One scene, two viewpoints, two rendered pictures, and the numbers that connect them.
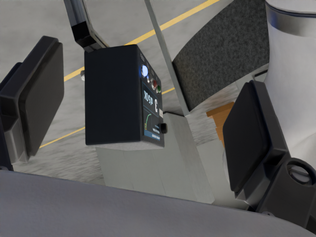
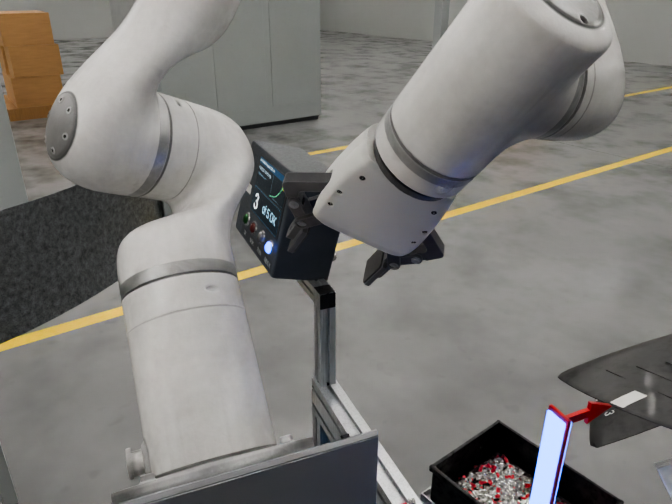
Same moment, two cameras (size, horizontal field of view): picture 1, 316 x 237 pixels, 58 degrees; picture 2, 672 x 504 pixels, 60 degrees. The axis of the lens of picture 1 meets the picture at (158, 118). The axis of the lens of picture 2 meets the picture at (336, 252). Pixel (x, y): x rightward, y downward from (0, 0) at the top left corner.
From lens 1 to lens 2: 0.47 m
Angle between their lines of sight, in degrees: 20
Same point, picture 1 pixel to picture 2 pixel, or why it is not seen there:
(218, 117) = (51, 94)
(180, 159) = not seen: hidden behind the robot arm
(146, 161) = (231, 48)
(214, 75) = (104, 203)
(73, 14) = (330, 318)
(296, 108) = (228, 217)
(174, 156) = not seen: hidden behind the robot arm
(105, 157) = (307, 80)
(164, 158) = not seen: hidden behind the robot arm
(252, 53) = (37, 226)
